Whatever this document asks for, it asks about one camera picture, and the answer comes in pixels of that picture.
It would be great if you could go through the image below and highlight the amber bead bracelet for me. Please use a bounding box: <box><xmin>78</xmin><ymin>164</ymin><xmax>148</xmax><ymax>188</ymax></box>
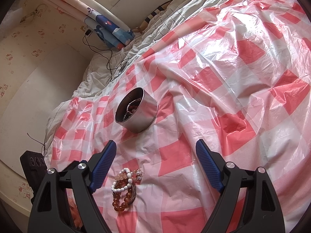
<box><xmin>112</xmin><ymin>190</ymin><xmax>133</xmax><ymax>213</ymax></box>

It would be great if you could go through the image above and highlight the white headboard panel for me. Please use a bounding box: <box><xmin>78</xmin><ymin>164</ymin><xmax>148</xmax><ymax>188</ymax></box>
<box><xmin>1</xmin><ymin>44</ymin><xmax>89</xmax><ymax>176</ymax></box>

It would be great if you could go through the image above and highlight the black charging cable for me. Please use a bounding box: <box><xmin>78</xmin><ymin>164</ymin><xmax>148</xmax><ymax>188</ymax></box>
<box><xmin>82</xmin><ymin>28</ymin><xmax>132</xmax><ymax>82</ymax></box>

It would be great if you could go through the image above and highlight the white grid duvet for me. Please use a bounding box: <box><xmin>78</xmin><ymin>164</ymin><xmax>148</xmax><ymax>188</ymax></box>
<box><xmin>45</xmin><ymin>0</ymin><xmax>244</xmax><ymax>151</ymax></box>

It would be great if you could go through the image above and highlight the red bead bracelet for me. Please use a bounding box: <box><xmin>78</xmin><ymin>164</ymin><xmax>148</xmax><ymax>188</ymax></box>
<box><xmin>126</xmin><ymin>103</ymin><xmax>140</xmax><ymax>116</ymax></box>

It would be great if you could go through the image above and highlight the pink pearl bead bracelet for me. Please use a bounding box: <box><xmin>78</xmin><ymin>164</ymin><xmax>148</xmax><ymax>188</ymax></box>
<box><xmin>114</xmin><ymin>169</ymin><xmax>145</xmax><ymax>183</ymax></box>

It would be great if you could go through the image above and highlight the striped pillow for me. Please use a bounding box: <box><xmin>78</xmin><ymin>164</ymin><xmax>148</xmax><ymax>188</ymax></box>
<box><xmin>132</xmin><ymin>1</ymin><xmax>171</xmax><ymax>33</ymax></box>

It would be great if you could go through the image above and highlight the wall power adapter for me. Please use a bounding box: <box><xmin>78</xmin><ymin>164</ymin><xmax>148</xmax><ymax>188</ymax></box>
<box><xmin>85</xmin><ymin>30</ymin><xmax>92</xmax><ymax>36</ymax></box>

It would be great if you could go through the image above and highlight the blue cartoon curtain left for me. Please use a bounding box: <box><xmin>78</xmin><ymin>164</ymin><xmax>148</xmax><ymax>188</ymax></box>
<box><xmin>84</xmin><ymin>6</ymin><xmax>135</xmax><ymax>50</ymax></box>

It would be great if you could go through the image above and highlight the round black charger pad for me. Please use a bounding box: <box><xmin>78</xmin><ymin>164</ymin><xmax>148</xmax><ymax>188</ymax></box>
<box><xmin>119</xmin><ymin>61</ymin><xmax>128</xmax><ymax>74</ymax></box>

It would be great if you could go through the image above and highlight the red white checkered plastic sheet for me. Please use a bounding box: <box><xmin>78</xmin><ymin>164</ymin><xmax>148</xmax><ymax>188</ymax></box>
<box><xmin>45</xmin><ymin>0</ymin><xmax>310</xmax><ymax>232</ymax></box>

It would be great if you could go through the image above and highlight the round metal tin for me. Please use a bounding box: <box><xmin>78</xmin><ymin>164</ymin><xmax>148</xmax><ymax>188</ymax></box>
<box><xmin>115</xmin><ymin>87</ymin><xmax>159</xmax><ymax>134</ymax></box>

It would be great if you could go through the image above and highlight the silver bangle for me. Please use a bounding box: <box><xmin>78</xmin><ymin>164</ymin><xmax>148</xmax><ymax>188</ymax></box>
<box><xmin>114</xmin><ymin>181</ymin><xmax>138</xmax><ymax>206</ymax></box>

